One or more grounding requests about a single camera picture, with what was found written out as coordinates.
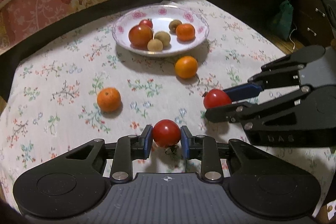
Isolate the red cherry tomato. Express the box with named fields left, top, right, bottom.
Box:
left=203, top=89, right=232, bottom=109
left=139, top=19, right=153, bottom=28
left=152, top=119, right=181, bottom=148

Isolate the small orange mandarin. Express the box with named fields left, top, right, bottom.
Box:
left=97, top=88, right=121, bottom=113

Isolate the large orange mandarin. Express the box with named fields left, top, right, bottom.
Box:
left=175, top=23, right=195, bottom=42

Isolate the tan longan fruit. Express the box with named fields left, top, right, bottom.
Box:
left=154, top=31, right=171, bottom=47
left=147, top=39, right=163, bottom=52

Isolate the brown longan fruit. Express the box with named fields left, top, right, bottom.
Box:
left=169, top=19, right=182, bottom=33

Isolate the large red tomato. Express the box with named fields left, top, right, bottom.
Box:
left=128, top=24, right=153, bottom=48

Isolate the green bag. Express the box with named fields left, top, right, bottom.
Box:
left=269, top=0, right=293, bottom=41

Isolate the white floral plate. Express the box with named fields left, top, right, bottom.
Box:
left=112, top=5, right=209, bottom=57

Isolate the dark bed frame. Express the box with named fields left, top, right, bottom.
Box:
left=1, top=0, right=285, bottom=100

